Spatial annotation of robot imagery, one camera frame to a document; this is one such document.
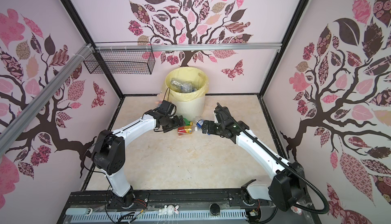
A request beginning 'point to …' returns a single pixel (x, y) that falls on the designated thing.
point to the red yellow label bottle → (184, 130)
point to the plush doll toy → (158, 103)
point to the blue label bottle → (199, 123)
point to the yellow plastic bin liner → (197, 76)
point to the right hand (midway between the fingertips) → (209, 125)
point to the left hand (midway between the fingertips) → (179, 127)
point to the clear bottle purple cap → (179, 85)
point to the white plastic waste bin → (192, 109)
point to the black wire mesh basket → (122, 58)
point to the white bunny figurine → (169, 210)
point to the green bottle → (187, 122)
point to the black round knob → (215, 208)
